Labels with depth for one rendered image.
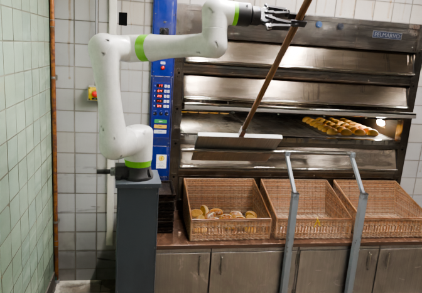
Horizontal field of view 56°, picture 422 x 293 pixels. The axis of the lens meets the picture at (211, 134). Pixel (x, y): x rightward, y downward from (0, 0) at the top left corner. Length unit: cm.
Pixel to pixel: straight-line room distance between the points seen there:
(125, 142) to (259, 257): 143
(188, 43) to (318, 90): 171
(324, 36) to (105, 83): 193
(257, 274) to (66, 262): 145
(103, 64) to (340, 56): 202
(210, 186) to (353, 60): 145
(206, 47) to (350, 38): 184
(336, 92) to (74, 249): 233
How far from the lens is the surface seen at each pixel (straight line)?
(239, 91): 295
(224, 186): 305
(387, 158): 357
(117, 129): 169
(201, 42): 159
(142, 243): 196
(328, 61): 316
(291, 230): 270
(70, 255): 331
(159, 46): 170
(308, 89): 313
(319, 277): 303
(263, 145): 265
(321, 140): 324
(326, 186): 331
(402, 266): 330
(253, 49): 297
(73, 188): 308
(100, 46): 168
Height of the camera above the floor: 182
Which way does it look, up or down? 12 degrees down
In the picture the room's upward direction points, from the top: 4 degrees clockwise
